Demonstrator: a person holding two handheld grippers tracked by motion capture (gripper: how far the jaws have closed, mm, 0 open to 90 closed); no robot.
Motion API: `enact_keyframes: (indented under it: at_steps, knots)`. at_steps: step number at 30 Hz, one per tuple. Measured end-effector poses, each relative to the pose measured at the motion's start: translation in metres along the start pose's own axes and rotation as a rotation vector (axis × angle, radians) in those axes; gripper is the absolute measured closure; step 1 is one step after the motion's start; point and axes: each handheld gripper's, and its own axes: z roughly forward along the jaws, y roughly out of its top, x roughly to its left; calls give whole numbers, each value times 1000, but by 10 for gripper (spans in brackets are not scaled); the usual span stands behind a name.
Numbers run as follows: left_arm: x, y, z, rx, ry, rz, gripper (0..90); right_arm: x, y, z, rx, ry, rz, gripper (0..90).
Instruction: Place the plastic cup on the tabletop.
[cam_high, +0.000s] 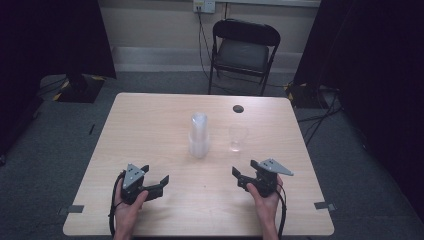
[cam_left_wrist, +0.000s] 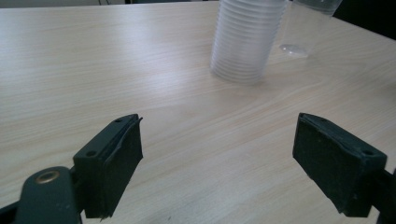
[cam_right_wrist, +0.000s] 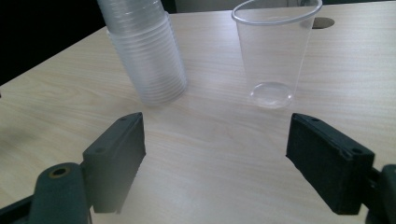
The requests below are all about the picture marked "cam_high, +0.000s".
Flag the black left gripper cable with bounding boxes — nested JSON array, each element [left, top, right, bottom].
[[108, 171, 127, 238]]

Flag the stack of clear cups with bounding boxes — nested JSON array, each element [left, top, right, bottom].
[[188, 111, 211, 159]]

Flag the black wall power cable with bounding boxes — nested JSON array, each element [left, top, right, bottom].
[[197, 9, 221, 88]]

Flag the clear plastic cup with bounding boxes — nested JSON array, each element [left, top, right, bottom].
[[227, 123, 249, 153]]

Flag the person's left hand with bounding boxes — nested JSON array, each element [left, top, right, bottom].
[[113, 176, 150, 235]]

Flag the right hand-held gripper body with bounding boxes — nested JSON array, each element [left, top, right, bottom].
[[245, 157, 295, 198]]

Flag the person's right hand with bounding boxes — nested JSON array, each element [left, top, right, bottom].
[[245, 174, 285, 233]]

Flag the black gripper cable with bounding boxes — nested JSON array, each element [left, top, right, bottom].
[[108, 171, 127, 238], [275, 182, 288, 240]]

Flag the black stand base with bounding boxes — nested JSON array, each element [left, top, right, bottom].
[[285, 82, 322, 110], [52, 74, 106, 104]]

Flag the black folding chair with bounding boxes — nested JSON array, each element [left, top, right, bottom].
[[207, 18, 282, 97]]

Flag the white wall outlet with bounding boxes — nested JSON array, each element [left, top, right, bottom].
[[192, 0, 217, 15]]

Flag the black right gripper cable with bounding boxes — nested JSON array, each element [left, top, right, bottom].
[[275, 182, 288, 240]]

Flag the dark curtain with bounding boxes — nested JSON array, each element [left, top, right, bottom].
[[0, 0, 117, 158], [292, 0, 424, 225]]

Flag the black floor cables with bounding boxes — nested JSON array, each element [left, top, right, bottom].
[[295, 84, 345, 148]]

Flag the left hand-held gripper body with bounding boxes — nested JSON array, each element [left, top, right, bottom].
[[119, 162, 150, 206]]

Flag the grey tape strip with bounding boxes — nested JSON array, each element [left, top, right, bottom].
[[313, 201, 337, 212], [57, 204, 85, 216]]

